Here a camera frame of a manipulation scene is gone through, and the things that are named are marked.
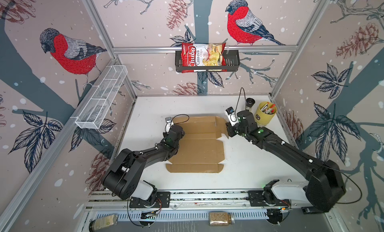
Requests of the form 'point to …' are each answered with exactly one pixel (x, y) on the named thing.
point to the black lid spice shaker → (249, 102)
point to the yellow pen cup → (265, 113)
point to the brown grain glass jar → (221, 218)
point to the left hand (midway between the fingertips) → (173, 127)
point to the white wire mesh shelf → (90, 116)
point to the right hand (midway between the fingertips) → (224, 125)
